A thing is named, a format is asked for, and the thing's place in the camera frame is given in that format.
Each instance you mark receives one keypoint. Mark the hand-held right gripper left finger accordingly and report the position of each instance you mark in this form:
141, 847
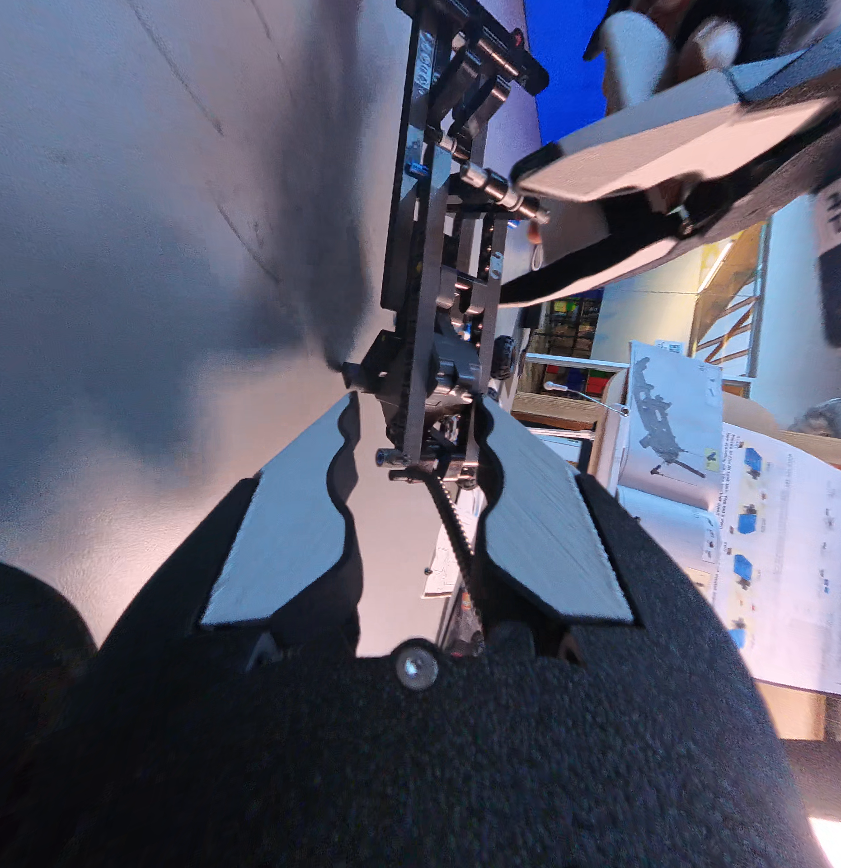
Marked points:
285, 529

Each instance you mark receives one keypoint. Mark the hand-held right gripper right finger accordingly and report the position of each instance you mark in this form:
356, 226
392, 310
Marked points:
549, 536

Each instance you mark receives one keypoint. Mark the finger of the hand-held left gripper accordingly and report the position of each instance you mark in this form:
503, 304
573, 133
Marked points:
664, 142
596, 264

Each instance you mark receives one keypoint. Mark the grey black toy chassis assembly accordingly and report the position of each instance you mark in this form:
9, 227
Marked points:
417, 271

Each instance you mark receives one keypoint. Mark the grey desk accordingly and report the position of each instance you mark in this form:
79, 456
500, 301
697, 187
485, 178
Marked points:
122, 203

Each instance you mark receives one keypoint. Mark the person's left hand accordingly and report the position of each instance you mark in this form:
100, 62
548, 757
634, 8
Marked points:
715, 41

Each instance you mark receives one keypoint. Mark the paper sign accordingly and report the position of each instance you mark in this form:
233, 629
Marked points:
669, 348

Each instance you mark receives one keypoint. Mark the blue plastic bin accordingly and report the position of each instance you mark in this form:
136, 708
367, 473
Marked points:
562, 68

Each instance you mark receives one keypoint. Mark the metal book stand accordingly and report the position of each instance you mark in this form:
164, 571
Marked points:
607, 420

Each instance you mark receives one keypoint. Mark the toy instruction booklet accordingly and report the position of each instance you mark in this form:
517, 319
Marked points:
678, 420

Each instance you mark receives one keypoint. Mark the printed instruction sheet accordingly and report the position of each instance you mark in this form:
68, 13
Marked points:
786, 576

